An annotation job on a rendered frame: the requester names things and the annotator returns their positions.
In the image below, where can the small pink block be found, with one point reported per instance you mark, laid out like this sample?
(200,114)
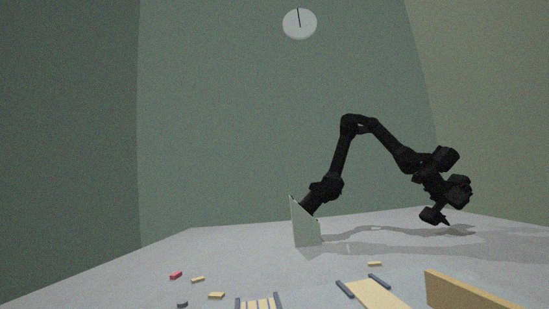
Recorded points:
(175,275)

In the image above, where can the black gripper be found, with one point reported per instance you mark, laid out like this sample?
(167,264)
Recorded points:
(433,215)

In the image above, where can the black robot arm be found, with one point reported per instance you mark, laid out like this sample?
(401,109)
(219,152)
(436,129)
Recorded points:
(409,162)

